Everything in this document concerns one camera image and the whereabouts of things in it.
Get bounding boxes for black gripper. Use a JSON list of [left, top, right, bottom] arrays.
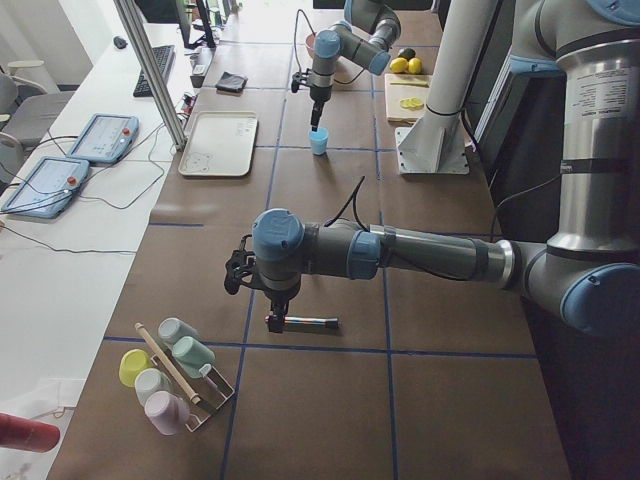
[[263, 282, 301, 332], [309, 84, 332, 131]]

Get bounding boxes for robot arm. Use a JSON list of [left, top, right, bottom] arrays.
[[292, 1, 401, 131], [225, 1, 639, 337]]

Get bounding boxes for light blue plastic cup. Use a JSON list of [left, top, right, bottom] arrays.
[[308, 127, 329, 156]]

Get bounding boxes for pink bowl of ice cubes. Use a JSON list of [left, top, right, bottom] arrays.
[[304, 33, 316, 58]]

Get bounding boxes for mint green plastic cup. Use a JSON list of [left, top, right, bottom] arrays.
[[172, 336, 215, 378]]

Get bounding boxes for grey plastic cup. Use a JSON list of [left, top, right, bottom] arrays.
[[157, 317, 200, 348]]

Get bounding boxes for pale white plastic cup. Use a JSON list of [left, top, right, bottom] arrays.
[[134, 368, 173, 407]]

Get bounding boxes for pink plastic cup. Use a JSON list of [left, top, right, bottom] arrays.
[[144, 391, 190, 435]]

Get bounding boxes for yellow plastic cup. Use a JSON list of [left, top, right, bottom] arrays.
[[118, 349, 152, 388]]

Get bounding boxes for grey and purple folded cloth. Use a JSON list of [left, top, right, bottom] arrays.
[[215, 71, 248, 94]]

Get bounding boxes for wooden cutting board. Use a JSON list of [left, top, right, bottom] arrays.
[[384, 73, 432, 122]]

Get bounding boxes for yellow lemon slices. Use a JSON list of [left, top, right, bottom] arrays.
[[399, 97, 424, 111]]

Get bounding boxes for cream bear serving tray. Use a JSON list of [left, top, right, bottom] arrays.
[[178, 111, 258, 177]]

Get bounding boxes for white pillar with base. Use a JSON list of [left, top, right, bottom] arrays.
[[395, 0, 498, 175]]

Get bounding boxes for black keyboard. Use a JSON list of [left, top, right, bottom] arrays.
[[131, 44, 177, 98]]

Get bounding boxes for computer mouse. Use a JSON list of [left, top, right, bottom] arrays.
[[113, 36, 128, 50]]

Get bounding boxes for upper blue teach pendant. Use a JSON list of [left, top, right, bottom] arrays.
[[66, 114, 139, 164]]

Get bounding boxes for blue teach pendant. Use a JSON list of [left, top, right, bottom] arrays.
[[66, 114, 139, 164], [1, 157, 91, 221]]

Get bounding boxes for lower blue teach pendant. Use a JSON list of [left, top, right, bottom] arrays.
[[1, 157, 91, 221]]

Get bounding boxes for red bottle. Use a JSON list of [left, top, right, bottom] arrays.
[[1, 413, 60, 453]]

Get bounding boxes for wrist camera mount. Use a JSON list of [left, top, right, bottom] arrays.
[[224, 234, 255, 295], [290, 69, 311, 93]]

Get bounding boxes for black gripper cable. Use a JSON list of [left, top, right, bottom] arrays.
[[322, 174, 367, 227]]

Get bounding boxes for white wire cup rack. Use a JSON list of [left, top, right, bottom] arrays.
[[147, 332, 235, 433]]

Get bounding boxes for wooden rack handle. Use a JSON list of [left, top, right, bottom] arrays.
[[134, 323, 202, 405]]

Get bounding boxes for aluminium frame post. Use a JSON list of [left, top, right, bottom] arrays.
[[114, 0, 187, 151]]

